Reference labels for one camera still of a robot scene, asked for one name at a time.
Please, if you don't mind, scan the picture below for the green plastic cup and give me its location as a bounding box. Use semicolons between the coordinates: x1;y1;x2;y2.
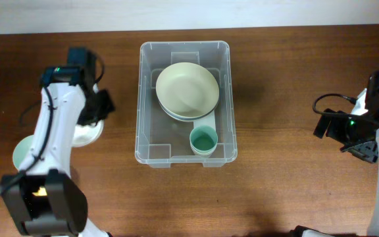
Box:
189;126;218;150

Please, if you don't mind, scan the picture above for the yellow small bowl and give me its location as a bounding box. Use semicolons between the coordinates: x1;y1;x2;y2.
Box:
32;186;47;197

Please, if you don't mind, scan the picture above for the cream plastic cup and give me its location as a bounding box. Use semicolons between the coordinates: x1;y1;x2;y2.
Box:
192;147;215;155

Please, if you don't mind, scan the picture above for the clear plastic storage bin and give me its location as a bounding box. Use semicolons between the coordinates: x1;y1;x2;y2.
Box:
135;41;238;168

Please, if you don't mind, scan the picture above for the grey plastic cup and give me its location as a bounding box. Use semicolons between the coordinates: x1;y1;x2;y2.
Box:
196;154;212;159

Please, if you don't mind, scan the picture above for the white label in bin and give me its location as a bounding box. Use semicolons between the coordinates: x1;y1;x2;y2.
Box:
193;111;216;130

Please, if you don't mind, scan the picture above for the green small bowl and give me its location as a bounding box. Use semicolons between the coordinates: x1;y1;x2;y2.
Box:
13;135;34;170

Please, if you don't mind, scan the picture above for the white small bowl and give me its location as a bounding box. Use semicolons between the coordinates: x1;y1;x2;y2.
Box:
72;120;105;147

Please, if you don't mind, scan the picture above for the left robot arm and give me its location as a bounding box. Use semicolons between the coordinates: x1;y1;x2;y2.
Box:
0;47;114;236

